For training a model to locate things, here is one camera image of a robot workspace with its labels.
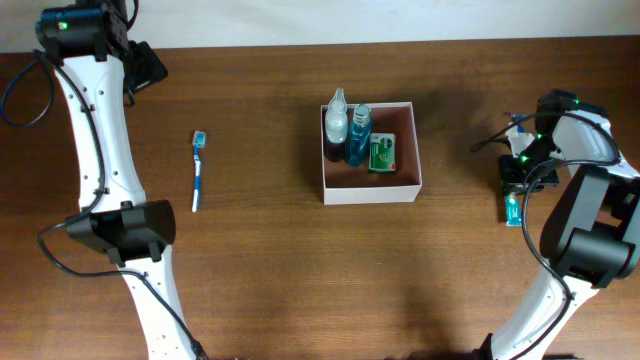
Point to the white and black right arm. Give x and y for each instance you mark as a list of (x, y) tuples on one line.
[(590, 238)]

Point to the red and green toothpaste tube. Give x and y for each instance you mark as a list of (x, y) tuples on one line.
[(513, 211)]

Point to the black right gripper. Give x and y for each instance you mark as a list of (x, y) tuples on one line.
[(523, 181)]

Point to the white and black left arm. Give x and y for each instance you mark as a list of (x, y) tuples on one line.
[(100, 70)]

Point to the blue and white toothbrush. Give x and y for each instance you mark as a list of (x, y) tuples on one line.
[(199, 142)]

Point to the blue disposable razor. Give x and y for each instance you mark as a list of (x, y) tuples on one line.
[(515, 117)]

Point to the clear foam soap pump bottle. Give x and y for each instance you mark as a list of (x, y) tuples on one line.
[(336, 127)]

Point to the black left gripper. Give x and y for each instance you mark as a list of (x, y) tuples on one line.
[(148, 70)]

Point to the green soap bar pack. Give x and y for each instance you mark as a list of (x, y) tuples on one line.
[(382, 153)]

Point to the teal mouthwash bottle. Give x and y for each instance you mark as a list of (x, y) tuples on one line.
[(359, 135)]

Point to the white open cardboard box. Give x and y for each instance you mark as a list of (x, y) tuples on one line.
[(390, 173)]

